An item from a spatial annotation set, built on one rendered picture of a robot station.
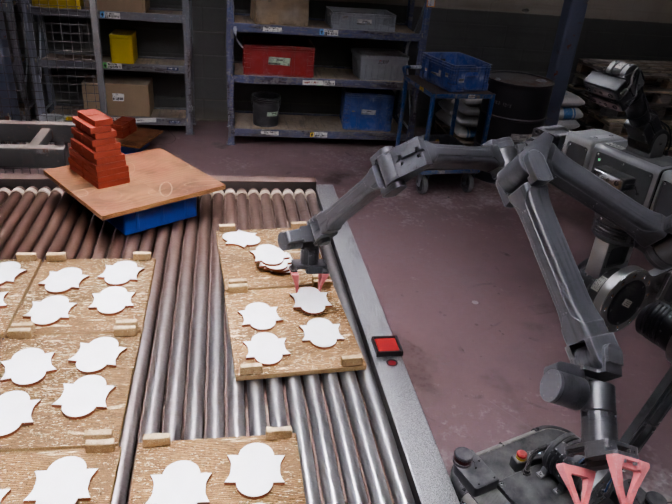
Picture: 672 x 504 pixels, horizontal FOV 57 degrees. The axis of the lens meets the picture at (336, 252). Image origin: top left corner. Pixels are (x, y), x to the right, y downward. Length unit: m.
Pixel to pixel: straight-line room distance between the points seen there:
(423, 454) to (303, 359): 0.41
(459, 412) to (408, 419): 1.46
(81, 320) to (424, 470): 1.02
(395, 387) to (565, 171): 0.71
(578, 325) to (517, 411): 1.99
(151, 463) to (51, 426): 0.26
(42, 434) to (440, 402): 1.97
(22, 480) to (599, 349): 1.14
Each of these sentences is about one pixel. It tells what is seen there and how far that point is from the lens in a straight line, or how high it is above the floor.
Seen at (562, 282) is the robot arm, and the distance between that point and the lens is 1.19.
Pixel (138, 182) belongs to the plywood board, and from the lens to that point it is 2.48.
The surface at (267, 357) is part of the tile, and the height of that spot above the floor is 0.95.
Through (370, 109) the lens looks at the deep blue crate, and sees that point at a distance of 6.23.
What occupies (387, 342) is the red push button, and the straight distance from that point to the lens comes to 1.79.
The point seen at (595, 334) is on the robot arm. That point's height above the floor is 1.38.
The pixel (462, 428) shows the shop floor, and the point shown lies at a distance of 2.96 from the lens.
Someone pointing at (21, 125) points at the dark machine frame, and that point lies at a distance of 3.30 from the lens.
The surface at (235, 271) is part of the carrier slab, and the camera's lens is 2.06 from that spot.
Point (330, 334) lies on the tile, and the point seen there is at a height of 0.95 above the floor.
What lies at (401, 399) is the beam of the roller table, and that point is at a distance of 1.63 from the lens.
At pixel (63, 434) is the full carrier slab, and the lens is 1.54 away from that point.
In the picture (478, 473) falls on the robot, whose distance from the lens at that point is 2.40.
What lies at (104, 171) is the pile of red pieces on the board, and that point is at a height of 1.10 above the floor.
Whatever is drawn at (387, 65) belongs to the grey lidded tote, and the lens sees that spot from 6.15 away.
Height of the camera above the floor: 1.98
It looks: 28 degrees down
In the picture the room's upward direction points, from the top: 5 degrees clockwise
